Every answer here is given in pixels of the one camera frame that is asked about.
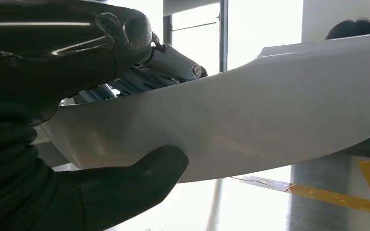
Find person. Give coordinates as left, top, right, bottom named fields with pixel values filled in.
left=325, top=18, right=370, bottom=40

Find dark window frame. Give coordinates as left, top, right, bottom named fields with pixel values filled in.
left=162, top=0, right=229, bottom=73

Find stainless steel workbench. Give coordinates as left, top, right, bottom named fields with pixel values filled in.
left=33, top=126, right=370, bottom=231

